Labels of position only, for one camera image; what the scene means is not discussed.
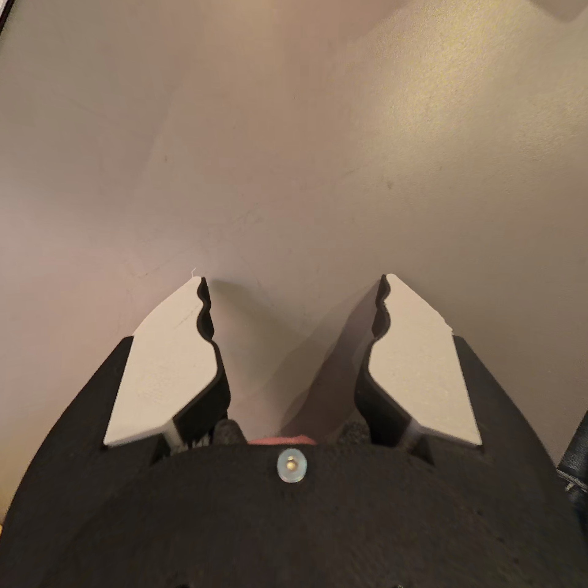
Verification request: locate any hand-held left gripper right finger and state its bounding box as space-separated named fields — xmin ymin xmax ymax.
xmin=355 ymin=274 xmax=483 ymax=449

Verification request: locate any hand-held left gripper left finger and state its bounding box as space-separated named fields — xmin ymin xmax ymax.
xmin=102 ymin=277 xmax=230 ymax=448

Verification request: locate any person's blue jeans leg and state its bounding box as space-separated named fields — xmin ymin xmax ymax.
xmin=555 ymin=417 xmax=588 ymax=511

